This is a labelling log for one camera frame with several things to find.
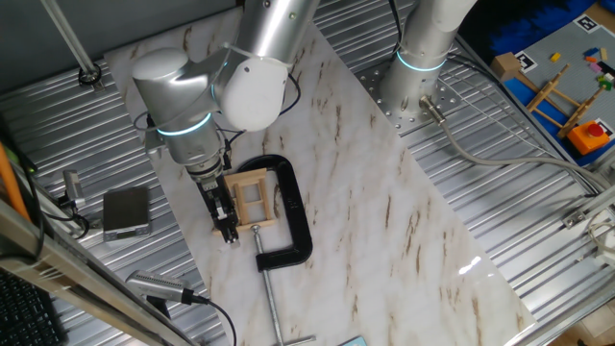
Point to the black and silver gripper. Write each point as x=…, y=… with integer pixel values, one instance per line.
x=212, y=190

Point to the wooden sliding window sash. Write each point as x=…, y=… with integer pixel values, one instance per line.
x=241, y=204

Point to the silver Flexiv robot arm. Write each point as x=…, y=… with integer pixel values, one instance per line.
x=269, y=53

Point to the silver flexible metal conduit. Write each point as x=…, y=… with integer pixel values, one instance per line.
x=294, y=206

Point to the silver digital scale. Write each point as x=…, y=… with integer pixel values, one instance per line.
x=126, y=211

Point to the marble pattern board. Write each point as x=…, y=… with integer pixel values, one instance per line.
x=365, y=206

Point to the light blue flat object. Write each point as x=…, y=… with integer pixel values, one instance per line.
x=352, y=341

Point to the black keyboard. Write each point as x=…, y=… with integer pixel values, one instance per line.
x=26, y=312

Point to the orange tube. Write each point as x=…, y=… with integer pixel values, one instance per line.
x=10, y=182

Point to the tan cardboard box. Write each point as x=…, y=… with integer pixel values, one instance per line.
x=505, y=66

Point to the black white fiducial marker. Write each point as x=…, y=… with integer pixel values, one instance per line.
x=607, y=127
x=527, y=61
x=587, y=23

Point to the wooden folding stand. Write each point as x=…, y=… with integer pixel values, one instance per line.
x=545, y=93

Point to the blue cloth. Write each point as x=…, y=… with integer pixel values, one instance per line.
x=528, y=24

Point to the yellow toy brick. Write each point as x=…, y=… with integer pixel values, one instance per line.
x=555, y=56

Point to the orange emergency stop button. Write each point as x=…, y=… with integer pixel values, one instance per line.
x=588, y=139

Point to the grey brick baseplate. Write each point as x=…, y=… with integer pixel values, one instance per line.
x=572, y=72

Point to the pink toy brick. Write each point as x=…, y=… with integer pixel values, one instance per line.
x=596, y=67

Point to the blue toy brick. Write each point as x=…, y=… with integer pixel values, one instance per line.
x=591, y=52

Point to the green toy brick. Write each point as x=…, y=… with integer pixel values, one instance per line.
x=605, y=85

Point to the wooden window frame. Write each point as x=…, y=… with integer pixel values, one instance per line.
x=247, y=175

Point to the silver ribbed camera on mount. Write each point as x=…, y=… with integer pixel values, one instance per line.
x=73, y=187

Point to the aluminium frame bar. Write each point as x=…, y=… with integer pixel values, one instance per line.
x=72, y=269

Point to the perforated metal robot base plate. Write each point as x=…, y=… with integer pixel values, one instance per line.
x=379, y=96

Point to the small metal corner bracket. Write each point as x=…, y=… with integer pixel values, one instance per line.
x=575, y=218

